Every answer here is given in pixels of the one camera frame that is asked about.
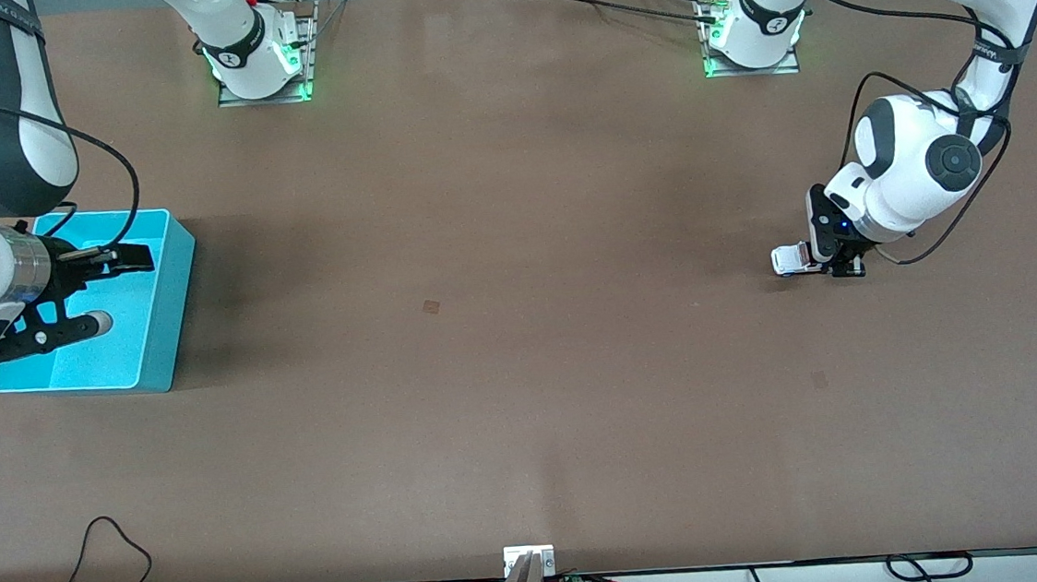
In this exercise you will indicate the brown tape patch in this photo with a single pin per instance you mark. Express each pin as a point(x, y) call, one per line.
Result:
point(431, 307)

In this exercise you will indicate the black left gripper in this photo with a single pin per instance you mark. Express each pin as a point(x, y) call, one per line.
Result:
point(849, 258)

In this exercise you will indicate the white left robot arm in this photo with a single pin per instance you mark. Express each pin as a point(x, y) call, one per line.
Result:
point(895, 197)

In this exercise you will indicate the white jeep toy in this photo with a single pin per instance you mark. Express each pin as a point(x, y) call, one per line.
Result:
point(789, 259)

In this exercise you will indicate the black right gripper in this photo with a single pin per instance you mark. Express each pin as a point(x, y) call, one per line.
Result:
point(65, 263)

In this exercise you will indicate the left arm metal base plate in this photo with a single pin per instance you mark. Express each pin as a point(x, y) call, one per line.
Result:
point(756, 71)

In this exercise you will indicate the teal plastic bin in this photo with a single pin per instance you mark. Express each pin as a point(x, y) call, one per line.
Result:
point(134, 340)

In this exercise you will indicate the small silver mounting plate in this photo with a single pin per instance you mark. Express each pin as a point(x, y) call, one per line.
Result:
point(513, 555)

